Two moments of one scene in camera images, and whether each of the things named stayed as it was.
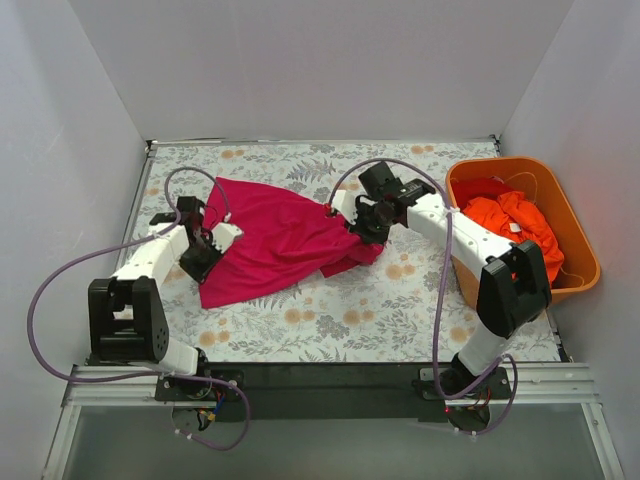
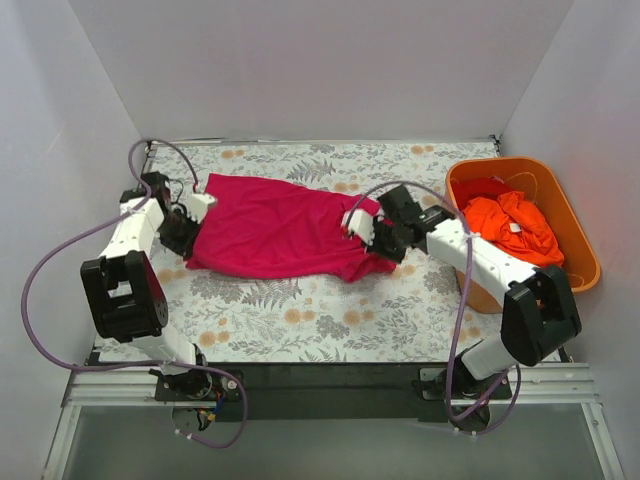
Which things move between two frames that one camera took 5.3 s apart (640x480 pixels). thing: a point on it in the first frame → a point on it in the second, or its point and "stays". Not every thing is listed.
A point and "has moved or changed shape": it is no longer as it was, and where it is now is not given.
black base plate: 336,391 stays
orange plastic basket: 532,177 stays
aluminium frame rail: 554,384 stays
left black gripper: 203,259 → 185,234
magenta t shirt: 283,234 has moved or changed shape
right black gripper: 365,230 → 382,242
